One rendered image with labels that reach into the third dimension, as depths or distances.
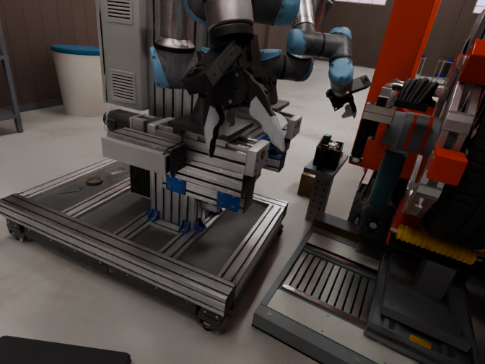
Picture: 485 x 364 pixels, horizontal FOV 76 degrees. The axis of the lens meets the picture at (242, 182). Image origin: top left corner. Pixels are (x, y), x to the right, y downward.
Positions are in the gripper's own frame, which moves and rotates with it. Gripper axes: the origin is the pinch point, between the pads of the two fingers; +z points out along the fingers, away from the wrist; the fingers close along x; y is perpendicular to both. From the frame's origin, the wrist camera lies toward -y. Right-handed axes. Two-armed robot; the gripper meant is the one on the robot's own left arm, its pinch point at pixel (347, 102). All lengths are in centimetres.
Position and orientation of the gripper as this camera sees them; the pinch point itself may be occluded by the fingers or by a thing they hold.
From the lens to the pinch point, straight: 142.1
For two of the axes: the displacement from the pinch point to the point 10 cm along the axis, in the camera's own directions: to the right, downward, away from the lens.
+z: 3.2, 0.9, 9.4
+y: -8.6, 4.5, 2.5
